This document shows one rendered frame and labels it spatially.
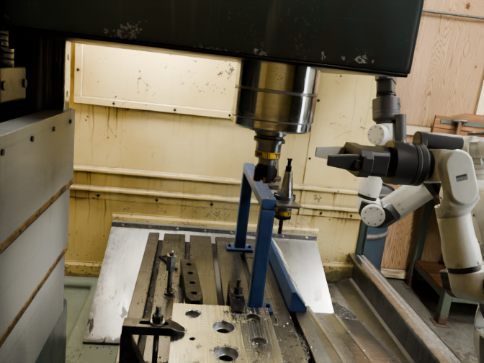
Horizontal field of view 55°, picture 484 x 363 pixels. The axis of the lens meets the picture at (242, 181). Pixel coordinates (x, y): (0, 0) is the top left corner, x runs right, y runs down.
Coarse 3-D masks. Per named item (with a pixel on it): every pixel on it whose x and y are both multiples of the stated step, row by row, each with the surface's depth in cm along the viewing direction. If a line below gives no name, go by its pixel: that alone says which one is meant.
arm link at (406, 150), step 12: (348, 144) 95; (396, 144) 91; (408, 144) 92; (360, 156) 88; (372, 156) 87; (384, 156) 89; (396, 156) 90; (408, 156) 90; (360, 168) 88; (372, 168) 89; (384, 168) 90; (396, 168) 90; (408, 168) 90; (384, 180) 95; (396, 180) 92; (408, 180) 92
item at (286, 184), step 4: (284, 172) 126; (288, 172) 126; (292, 172) 127; (284, 176) 126; (288, 176) 126; (292, 176) 127; (284, 180) 126; (288, 180) 126; (292, 180) 127; (280, 184) 127; (284, 184) 126; (288, 184) 126; (292, 184) 127; (280, 188) 127; (284, 188) 126; (288, 188) 126; (292, 188) 127; (280, 192) 127; (284, 192) 126; (288, 192) 126; (292, 192) 128; (284, 196) 126; (288, 196) 126
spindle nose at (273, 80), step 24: (240, 72) 84; (264, 72) 80; (288, 72) 80; (312, 72) 82; (240, 96) 84; (264, 96) 81; (288, 96) 81; (312, 96) 84; (240, 120) 84; (264, 120) 82; (288, 120) 82; (312, 120) 86
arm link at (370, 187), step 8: (368, 176) 152; (376, 176) 151; (360, 184) 155; (368, 184) 152; (376, 184) 152; (360, 192) 154; (368, 192) 152; (376, 192) 153; (360, 200) 154; (368, 200) 153; (376, 200) 156; (360, 208) 152; (360, 216) 153
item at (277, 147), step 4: (256, 144) 90; (260, 144) 89; (264, 144) 88; (268, 144) 88; (272, 144) 88; (276, 144) 88; (280, 144) 89; (256, 148) 90; (260, 148) 89; (264, 148) 88; (268, 148) 88; (272, 148) 88; (276, 148) 88; (280, 148) 90; (268, 152) 88; (272, 152) 88; (276, 152) 89; (280, 152) 90; (256, 156) 90
